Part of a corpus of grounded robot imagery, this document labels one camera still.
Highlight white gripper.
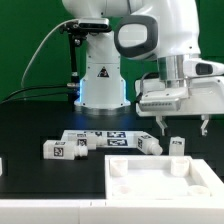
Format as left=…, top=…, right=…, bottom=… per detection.
left=136, top=76, right=224, bottom=136

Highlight white square table top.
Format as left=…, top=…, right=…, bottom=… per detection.
left=105, top=155, right=224, bottom=200

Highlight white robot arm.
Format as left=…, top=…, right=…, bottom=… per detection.
left=62, top=0, right=224, bottom=129

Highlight white front fence bar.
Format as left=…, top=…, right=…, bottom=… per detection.
left=0, top=200, right=224, bottom=224

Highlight white left fence piece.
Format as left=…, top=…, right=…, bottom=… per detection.
left=0, top=158, right=3, bottom=177

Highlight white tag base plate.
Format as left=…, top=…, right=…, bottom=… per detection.
left=61, top=130, right=142, bottom=148

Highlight grey camera cable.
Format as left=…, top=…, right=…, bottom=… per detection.
left=20, top=18, right=80, bottom=90

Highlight black cables on table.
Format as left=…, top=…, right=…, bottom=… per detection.
left=0, top=84, right=73, bottom=104

